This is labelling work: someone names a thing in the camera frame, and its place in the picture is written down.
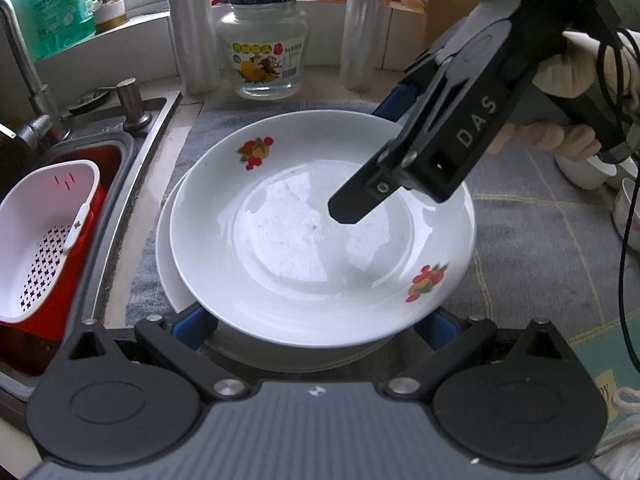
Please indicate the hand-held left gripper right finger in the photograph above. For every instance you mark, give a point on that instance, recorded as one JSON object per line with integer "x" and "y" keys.
{"x": 440, "y": 334}

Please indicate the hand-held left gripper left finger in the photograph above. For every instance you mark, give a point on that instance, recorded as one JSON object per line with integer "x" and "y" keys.
{"x": 192, "y": 329}

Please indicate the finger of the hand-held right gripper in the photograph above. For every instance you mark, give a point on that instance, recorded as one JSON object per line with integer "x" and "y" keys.
{"x": 465, "y": 135}
{"x": 395, "y": 102}

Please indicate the white plate one flower print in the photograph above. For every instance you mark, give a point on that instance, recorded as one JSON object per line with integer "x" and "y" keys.
{"x": 166, "y": 260}

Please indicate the white bowl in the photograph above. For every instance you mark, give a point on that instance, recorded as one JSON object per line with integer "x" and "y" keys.
{"x": 629, "y": 212}
{"x": 582, "y": 172}

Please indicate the white plate two flower prints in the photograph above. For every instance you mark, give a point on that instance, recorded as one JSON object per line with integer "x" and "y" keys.
{"x": 280, "y": 240}

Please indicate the person's right hand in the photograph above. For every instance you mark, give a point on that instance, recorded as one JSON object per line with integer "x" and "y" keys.
{"x": 565, "y": 72}

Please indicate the tall plastic wrap roll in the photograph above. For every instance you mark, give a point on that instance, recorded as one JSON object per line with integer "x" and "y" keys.
{"x": 367, "y": 25}

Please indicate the grey dish mat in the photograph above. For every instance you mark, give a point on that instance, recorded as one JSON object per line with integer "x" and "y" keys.
{"x": 525, "y": 260}

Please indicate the glass jar with yellow lid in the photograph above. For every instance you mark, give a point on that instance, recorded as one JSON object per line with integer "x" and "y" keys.
{"x": 260, "y": 60}

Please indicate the steel sink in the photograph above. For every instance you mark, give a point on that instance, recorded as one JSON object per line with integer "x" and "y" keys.
{"x": 115, "y": 200}

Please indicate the white strainer basket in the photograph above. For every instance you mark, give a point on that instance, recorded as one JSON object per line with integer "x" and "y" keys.
{"x": 45, "y": 200}

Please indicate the white cloth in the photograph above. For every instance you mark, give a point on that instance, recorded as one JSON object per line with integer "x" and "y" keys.
{"x": 625, "y": 435}

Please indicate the metal sink knob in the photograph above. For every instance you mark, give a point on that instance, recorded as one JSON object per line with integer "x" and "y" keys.
{"x": 132, "y": 102}

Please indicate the metal sink strainer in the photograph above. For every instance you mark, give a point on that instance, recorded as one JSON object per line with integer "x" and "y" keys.
{"x": 92, "y": 102}

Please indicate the metal faucet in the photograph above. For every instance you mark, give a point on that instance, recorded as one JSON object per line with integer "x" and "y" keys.
{"x": 30, "y": 80}

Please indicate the small potted plant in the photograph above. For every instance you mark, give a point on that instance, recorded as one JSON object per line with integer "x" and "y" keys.
{"x": 110, "y": 10}

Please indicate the green detergent bottle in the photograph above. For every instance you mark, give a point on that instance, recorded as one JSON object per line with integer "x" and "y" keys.
{"x": 50, "y": 10}

